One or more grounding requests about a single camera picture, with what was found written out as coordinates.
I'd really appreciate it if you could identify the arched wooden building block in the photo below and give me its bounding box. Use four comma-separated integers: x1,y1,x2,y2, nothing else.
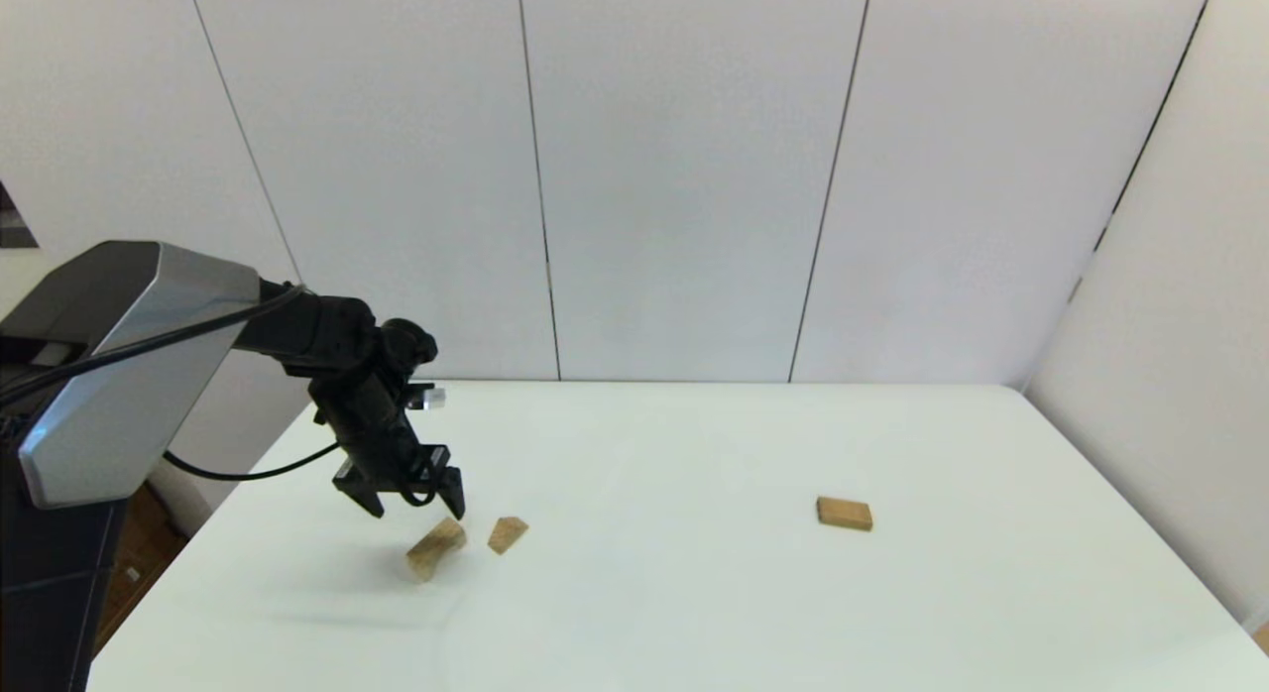
406,517,467,582

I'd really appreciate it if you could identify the rectangular wooden building block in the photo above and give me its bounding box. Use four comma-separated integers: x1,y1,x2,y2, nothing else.
816,497,874,532

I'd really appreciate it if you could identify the brown cardboard box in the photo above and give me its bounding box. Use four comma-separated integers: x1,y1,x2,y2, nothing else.
94,482,189,655

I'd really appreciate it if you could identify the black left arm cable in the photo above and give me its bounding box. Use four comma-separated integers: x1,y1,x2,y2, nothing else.
0,284,343,482

